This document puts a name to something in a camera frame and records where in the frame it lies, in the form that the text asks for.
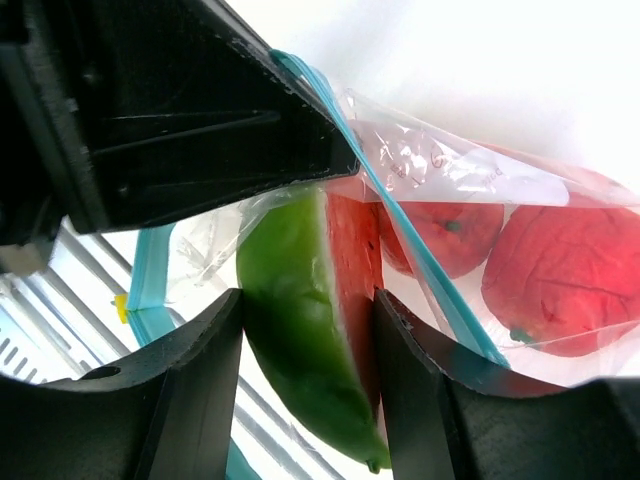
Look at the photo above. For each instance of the fake orange peach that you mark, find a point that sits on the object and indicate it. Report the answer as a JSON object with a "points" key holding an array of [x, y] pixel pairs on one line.
{"points": [[459, 235]]}

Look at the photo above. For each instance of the fake red tomato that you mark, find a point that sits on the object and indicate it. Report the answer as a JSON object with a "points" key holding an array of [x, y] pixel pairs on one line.
{"points": [[563, 278]]}

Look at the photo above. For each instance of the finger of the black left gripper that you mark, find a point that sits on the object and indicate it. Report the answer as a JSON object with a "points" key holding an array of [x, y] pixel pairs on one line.
{"points": [[183, 110]]}

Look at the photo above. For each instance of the aluminium mounting rail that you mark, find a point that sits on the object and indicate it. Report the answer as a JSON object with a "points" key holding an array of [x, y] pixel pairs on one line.
{"points": [[150, 325]]}

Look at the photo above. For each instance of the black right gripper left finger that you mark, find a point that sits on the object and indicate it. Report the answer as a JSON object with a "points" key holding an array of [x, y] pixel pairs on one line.
{"points": [[135, 400]]}

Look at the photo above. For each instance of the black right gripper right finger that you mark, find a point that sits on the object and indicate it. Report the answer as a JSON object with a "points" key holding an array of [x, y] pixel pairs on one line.
{"points": [[452, 414]]}

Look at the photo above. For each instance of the clear zip top bag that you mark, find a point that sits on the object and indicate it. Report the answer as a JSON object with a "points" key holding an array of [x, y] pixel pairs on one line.
{"points": [[453, 310]]}

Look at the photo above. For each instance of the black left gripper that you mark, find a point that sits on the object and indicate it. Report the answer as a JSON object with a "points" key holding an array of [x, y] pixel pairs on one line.
{"points": [[54, 99]]}

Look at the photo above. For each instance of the fake watermelon slice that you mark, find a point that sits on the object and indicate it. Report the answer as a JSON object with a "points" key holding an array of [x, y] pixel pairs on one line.
{"points": [[309, 270]]}

